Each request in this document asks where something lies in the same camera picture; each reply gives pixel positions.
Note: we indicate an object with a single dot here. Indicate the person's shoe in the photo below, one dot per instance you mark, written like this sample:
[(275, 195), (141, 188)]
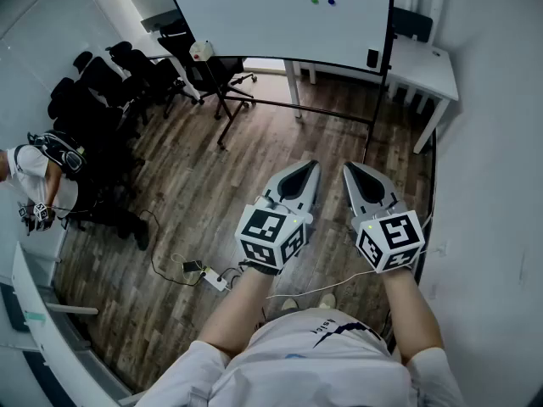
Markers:
[(327, 300), (289, 304)]

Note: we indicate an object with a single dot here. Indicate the black computer monitor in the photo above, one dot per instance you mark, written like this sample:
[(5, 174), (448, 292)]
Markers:
[(161, 20)]

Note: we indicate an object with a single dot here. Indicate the white box with red button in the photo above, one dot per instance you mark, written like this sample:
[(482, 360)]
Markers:
[(201, 51)]

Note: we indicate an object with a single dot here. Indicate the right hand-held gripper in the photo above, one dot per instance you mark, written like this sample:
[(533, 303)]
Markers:
[(394, 244)]

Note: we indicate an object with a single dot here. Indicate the person's left forearm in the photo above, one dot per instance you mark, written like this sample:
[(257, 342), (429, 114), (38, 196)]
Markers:
[(237, 312)]

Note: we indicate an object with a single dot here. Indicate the black phone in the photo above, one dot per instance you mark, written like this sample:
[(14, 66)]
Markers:
[(192, 265)]

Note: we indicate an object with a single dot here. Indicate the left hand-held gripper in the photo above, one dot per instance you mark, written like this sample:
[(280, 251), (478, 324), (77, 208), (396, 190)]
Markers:
[(271, 250)]

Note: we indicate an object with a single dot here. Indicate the person's right forearm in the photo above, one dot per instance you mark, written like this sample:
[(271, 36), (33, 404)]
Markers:
[(411, 316)]

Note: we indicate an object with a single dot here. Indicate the white whiteboard on stand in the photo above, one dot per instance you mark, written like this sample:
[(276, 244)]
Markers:
[(226, 132)]

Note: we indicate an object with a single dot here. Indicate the person's white t-shirt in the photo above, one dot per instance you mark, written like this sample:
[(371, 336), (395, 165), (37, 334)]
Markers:
[(305, 371)]

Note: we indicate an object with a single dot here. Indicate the white power strip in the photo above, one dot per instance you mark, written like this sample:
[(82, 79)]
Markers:
[(215, 279)]

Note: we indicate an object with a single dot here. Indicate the cluster of black office chairs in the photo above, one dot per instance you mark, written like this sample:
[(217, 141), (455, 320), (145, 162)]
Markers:
[(93, 100)]

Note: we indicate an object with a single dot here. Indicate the black whiteboard eraser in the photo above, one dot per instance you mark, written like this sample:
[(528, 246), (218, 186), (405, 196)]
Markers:
[(372, 58)]

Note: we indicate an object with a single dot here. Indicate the person's left shoe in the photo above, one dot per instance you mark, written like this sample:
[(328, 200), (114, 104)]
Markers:
[(289, 304)]

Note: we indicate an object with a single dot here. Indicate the black mesh office chair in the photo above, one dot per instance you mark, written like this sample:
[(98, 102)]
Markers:
[(198, 72)]

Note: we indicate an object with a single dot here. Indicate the dark flat device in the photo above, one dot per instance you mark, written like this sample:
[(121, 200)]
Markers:
[(12, 308)]

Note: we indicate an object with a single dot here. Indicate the teal tape strip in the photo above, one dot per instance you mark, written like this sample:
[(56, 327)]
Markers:
[(35, 317)]

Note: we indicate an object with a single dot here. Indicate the person's right shoe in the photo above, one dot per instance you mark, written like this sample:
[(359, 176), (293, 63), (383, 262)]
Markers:
[(327, 300)]

